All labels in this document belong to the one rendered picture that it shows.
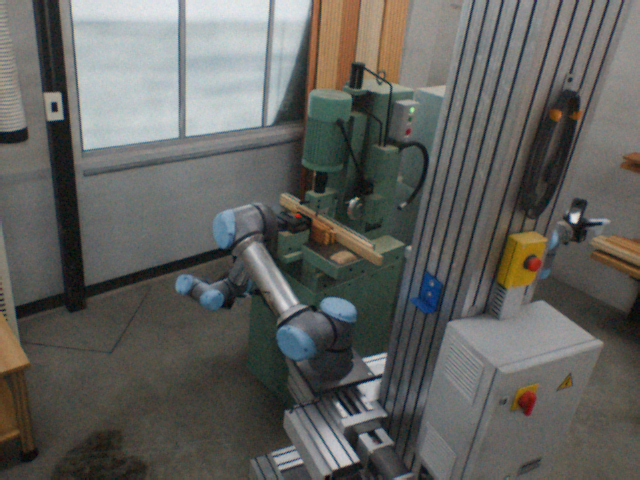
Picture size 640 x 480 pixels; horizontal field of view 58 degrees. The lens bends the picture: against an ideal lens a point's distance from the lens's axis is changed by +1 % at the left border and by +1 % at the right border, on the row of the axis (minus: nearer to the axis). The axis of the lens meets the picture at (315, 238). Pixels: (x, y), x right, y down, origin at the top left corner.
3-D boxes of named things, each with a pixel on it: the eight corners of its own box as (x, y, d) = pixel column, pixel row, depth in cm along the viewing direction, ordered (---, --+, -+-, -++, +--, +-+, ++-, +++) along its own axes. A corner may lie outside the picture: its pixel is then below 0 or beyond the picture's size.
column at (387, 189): (324, 227, 284) (343, 80, 251) (355, 217, 298) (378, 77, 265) (356, 246, 270) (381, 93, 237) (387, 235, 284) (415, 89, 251)
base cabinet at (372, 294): (244, 367, 306) (252, 251, 273) (324, 330, 342) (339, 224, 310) (298, 418, 278) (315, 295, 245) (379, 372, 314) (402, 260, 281)
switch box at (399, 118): (387, 137, 252) (394, 101, 244) (402, 134, 258) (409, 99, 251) (398, 141, 248) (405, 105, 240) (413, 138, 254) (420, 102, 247)
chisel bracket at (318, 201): (303, 209, 256) (305, 191, 252) (326, 202, 265) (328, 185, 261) (314, 215, 251) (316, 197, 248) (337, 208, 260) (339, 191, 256)
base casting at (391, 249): (253, 251, 273) (255, 234, 269) (340, 224, 309) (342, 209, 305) (315, 295, 245) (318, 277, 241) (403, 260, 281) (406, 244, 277)
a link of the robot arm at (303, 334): (343, 337, 173) (253, 196, 188) (307, 356, 164) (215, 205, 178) (325, 353, 182) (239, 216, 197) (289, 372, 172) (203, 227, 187)
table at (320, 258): (232, 227, 265) (233, 215, 262) (283, 213, 284) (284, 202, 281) (319, 287, 226) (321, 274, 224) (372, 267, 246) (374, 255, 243)
